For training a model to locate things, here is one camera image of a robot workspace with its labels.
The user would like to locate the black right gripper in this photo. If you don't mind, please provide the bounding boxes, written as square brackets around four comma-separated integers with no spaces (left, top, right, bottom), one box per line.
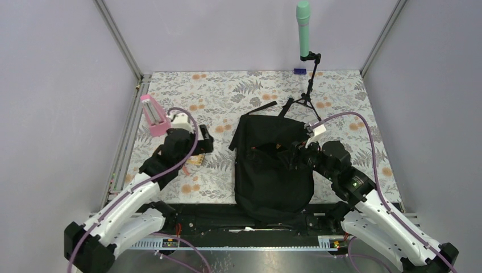
[276,134,336,182]

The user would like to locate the orange spiral notebook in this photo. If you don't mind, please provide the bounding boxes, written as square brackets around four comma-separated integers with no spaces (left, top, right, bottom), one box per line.
[186,154,205,166]

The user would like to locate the black student backpack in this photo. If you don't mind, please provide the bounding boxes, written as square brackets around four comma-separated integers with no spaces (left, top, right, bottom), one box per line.
[228,101,314,223]

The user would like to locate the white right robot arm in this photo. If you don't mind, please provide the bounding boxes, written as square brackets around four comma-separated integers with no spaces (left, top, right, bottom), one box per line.
[289,141,459,272]

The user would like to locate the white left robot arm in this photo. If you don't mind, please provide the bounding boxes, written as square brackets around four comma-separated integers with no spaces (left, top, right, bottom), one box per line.
[64,125,214,272]

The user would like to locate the floral table mat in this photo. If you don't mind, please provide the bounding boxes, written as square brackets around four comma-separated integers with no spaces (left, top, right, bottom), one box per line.
[148,70,401,204]

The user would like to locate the black microphone tripod stand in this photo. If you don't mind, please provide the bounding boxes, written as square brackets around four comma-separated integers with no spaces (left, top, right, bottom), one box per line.
[286,51,321,121]

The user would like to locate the small blue block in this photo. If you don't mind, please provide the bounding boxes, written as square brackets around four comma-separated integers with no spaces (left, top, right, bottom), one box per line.
[293,68,307,75]

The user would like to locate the mint green microphone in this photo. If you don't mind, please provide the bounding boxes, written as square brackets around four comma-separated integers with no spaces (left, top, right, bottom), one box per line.
[296,1,311,61]

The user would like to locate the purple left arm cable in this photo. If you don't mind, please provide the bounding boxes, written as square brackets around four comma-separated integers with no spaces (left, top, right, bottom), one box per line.
[67,107,200,273]

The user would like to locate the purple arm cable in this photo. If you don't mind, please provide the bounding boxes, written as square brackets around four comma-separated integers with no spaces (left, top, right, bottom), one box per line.
[306,111,458,273]
[67,107,200,273]

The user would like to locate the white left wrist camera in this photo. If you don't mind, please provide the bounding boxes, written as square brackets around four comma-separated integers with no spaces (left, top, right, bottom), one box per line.
[169,113,193,133]

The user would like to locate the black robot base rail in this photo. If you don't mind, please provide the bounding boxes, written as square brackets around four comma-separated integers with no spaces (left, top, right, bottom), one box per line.
[132,204,350,251]

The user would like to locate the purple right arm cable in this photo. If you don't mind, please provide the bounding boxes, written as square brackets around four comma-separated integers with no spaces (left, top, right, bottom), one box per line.
[306,111,458,273]

